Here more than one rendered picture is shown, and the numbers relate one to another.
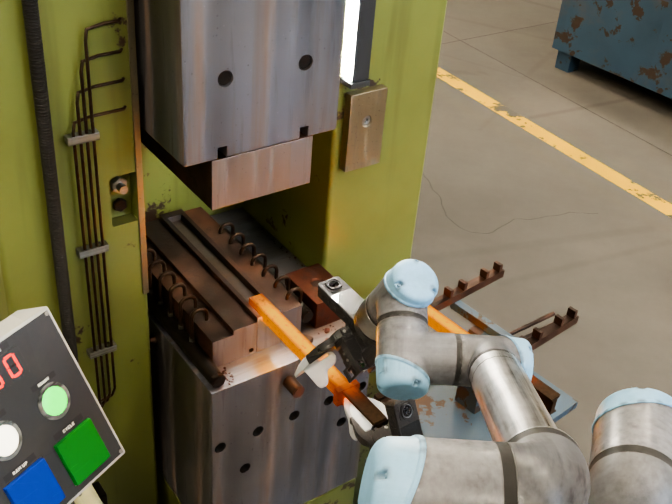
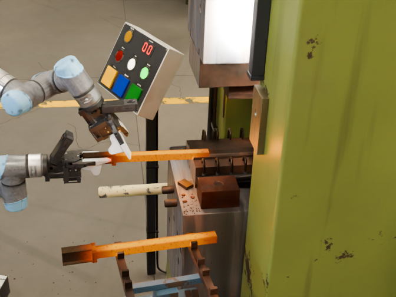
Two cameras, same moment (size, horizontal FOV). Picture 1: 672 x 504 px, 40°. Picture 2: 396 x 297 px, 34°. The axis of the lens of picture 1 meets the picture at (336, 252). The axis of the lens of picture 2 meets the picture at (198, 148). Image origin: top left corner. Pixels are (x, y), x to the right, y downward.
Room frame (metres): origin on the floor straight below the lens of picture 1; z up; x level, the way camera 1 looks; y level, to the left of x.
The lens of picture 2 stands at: (2.24, -1.47, 2.07)
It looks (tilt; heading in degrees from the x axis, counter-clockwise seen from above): 30 degrees down; 117
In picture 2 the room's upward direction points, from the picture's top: 2 degrees clockwise
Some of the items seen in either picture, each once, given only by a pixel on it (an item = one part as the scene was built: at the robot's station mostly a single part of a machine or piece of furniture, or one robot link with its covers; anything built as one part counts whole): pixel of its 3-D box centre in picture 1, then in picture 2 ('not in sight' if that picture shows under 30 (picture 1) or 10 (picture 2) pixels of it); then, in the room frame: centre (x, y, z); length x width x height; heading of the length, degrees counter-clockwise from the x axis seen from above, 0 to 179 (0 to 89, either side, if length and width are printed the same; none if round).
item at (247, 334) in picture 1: (206, 279); (251, 157); (1.54, 0.26, 0.96); 0.42 x 0.20 x 0.09; 38
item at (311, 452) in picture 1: (226, 363); (252, 229); (1.58, 0.23, 0.69); 0.56 x 0.38 x 0.45; 38
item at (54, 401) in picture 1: (54, 400); (144, 73); (1.02, 0.41, 1.09); 0.05 x 0.03 x 0.04; 128
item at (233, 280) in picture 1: (216, 261); (254, 152); (1.55, 0.25, 0.99); 0.42 x 0.05 x 0.01; 38
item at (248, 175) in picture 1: (204, 123); (260, 58); (1.54, 0.26, 1.32); 0.42 x 0.20 x 0.10; 38
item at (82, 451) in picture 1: (81, 451); (134, 95); (0.99, 0.37, 1.01); 0.07 x 0.05 x 0.07; 153
